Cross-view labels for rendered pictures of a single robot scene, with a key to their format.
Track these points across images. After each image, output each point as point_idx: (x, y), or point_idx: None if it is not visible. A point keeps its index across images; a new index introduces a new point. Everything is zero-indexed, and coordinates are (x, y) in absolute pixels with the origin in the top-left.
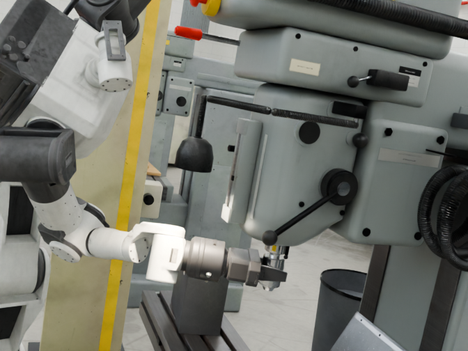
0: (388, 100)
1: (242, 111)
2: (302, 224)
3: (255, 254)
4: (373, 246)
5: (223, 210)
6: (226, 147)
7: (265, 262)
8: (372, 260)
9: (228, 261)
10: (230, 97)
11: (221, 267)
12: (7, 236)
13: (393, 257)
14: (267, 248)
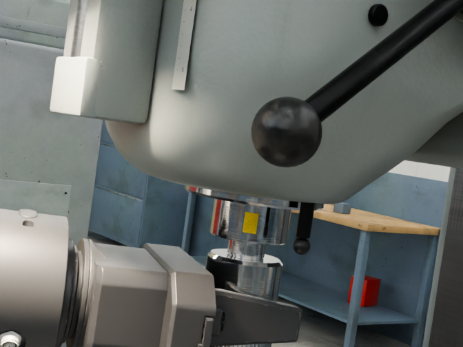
0: None
1: (46, 77)
2: (376, 103)
3: (178, 256)
4: (440, 245)
5: (56, 81)
6: (21, 146)
7: (220, 277)
8: (442, 280)
9: (85, 283)
10: (23, 51)
11: (63, 305)
12: None
13: None
14: (225, 228)
